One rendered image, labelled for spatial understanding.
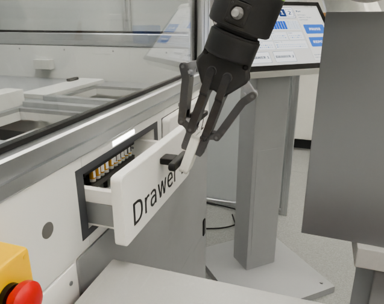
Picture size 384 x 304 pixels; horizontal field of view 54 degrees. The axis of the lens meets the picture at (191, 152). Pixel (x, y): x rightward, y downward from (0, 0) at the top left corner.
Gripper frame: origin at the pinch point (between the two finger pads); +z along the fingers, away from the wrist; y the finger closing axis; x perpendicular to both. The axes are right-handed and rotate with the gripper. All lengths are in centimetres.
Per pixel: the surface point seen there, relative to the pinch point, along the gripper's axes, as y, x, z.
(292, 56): 6, 90, -11
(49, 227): -10.1, -21.2, 8.4
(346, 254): 72, 123, 72
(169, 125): -9.7, 17.1, 4.3
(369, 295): 40.1, 10.1, 16.1
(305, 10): 3, 111, -27
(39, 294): -3.3, -32.0, 5.9
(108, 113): -13.9, -4.6, -2.0
